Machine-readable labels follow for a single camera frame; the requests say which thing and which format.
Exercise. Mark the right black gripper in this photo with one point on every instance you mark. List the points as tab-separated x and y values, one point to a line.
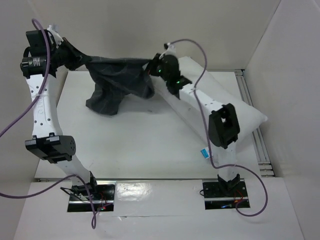
154	66

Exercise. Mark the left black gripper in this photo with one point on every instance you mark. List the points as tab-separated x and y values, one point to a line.
76	57

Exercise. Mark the dark grey checked pillowcase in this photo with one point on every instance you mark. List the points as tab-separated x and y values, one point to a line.
114	79

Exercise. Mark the white pillow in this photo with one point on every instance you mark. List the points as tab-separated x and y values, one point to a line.
240	107

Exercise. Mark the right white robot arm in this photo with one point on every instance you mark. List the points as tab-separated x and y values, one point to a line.
216	123

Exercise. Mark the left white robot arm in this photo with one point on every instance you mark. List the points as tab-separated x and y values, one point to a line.
47	52

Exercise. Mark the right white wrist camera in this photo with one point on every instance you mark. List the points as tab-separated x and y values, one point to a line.
169	49

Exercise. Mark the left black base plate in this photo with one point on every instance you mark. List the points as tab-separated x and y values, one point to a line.
102	199

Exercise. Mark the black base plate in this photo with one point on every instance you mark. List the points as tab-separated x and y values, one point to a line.
102	199
216	199

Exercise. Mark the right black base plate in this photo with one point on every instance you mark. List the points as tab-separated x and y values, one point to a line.
216	199

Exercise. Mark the aluminium rail frame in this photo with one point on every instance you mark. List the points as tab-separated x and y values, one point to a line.
252	151

